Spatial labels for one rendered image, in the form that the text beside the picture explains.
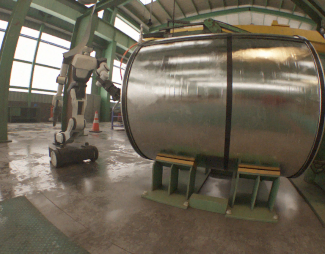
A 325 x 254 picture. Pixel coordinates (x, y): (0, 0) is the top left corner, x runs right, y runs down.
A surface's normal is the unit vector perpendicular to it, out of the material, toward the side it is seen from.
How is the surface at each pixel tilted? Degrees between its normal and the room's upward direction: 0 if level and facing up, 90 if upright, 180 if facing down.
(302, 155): 125
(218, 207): 90
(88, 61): 100
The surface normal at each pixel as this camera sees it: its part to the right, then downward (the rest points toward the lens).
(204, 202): -0.44, 0.03
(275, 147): -0.40, 0.52
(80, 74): 0.45, 0.25
